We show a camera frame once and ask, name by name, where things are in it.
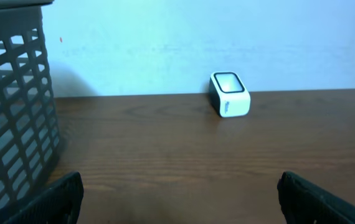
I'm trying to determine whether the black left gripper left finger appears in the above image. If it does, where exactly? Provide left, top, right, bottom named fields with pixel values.
left=0, top=172, right=84, bottom=224

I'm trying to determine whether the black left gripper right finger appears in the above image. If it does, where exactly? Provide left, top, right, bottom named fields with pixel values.
left=277, top=171, right=355, bottom=224

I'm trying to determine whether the white barcode scanner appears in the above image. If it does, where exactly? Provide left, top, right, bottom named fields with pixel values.
left=209, top=72, right=251, bottom=118

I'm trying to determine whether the grey plastic mesh basket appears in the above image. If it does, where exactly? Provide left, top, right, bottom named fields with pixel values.
left=0, top=1, right=60, bottom=209

